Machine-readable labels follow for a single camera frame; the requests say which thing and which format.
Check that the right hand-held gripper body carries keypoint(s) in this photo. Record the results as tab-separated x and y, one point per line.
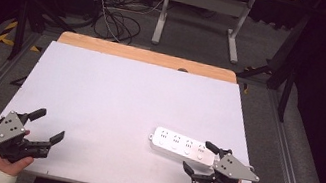
233	168

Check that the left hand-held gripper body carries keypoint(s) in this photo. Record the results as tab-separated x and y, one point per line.
7	130

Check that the white power strip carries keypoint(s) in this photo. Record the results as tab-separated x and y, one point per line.
180	145

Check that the person's left hand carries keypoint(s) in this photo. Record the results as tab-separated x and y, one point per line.
7	165

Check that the white board table cover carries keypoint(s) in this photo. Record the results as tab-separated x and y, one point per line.
122	98

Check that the yellow black floor tape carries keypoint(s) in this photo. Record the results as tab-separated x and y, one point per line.
4	38

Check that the black metal stand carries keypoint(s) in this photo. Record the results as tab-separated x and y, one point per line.
20	29
286	59

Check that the wooden table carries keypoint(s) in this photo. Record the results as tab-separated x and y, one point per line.
143	55

